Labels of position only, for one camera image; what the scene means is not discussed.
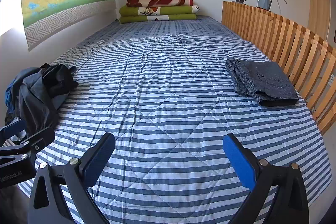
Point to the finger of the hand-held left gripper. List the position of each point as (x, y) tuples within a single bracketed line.
[(39, 141), (13, 128)]

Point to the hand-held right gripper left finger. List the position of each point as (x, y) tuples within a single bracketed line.
[(98, 161)]

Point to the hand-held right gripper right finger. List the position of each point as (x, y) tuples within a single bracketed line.
[(239, 161)]

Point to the dark grey jacket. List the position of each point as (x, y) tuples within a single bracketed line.
[(34, 103)]

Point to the black garment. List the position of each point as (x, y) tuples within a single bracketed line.
[(59, 79)]

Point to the folded grey garment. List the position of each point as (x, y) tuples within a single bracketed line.
[(265, 79)]

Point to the blue white striped quilt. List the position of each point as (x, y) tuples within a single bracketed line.
[(168, 87)]

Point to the green folded blanket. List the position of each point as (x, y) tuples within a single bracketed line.
[(178, 10), (181, 17)]

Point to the red floral folded blanket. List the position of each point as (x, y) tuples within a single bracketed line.
[(157, 1)]

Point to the wooden door panel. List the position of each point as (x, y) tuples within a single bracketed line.
[(319, 8)]

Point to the wooden slatted bed rail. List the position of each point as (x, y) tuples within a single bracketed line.
[(291, 35)]

